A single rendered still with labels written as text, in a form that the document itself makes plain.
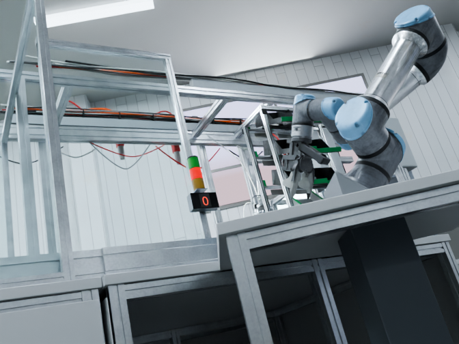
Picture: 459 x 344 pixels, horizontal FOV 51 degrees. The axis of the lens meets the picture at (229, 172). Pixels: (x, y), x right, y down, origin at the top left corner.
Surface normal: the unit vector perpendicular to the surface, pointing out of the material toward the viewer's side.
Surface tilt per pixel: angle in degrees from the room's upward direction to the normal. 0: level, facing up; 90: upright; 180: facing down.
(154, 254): 90
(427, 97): 90
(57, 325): 90
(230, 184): 90
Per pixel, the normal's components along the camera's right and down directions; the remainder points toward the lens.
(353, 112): -0.67, -0.51
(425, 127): 0.00, -0.38
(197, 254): 0.46, -0.44
